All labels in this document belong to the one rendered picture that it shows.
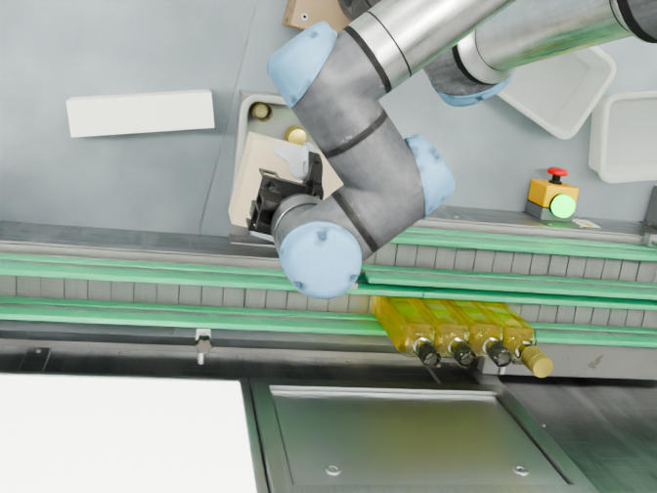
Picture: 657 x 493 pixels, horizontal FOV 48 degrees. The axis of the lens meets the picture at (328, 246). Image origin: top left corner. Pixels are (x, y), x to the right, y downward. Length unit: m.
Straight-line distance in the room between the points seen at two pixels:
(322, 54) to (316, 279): 0.21
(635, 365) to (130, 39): 1.16
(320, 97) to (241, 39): 0.68
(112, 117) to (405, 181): 0.71
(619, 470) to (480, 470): 0.28
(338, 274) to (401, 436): 0.51
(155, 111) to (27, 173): 0.26
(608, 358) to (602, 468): 0.36
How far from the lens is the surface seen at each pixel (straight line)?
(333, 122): 0.70
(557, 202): 1.48
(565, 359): 1.57
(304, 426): 1.16
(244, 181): 1.02
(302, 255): 0.70
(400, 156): 0.73
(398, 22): 0.71
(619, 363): 1.63
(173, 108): 1.32
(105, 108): 1.32
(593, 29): 0.94
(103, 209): 1.42
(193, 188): 1.40
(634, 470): 1.34
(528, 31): 1.00
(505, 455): 1.19
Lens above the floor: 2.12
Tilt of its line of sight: 70 degrees down
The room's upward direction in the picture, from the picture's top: 147 degrees clockwise
